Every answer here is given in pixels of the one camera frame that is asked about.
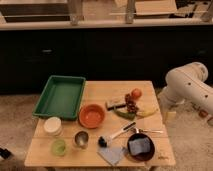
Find orange bowl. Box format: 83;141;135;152
78;104;105;129

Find blue sponge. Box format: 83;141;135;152
129;138;151;156

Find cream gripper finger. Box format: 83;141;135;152
166;111;176;123

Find yellow banana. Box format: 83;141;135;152
137;108;158;118

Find knife with black handle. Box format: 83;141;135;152
106;104;126;111

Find purple grapes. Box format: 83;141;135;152
125;94;139;113

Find blue cloth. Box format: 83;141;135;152
98;147;126;166

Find metal cup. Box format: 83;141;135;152
75;131;89;149

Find black white dish brush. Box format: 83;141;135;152
98;122;136;148

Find green plastic tray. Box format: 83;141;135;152
33;75;86;120

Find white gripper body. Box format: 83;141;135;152
157;87;185;115

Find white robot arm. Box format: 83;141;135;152
158;62;213;122

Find metal fork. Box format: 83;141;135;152
133;128;163;134

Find dark red plate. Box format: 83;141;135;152
127;133;155;161

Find green pepper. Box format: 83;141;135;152
113;107;135;120

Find wooden table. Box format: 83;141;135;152
25;81;175;168

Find white lidded container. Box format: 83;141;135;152
44;117;62;136

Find red tomato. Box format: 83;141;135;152
131;88;142;100

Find green plastic cup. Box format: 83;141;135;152
51;139;66;156

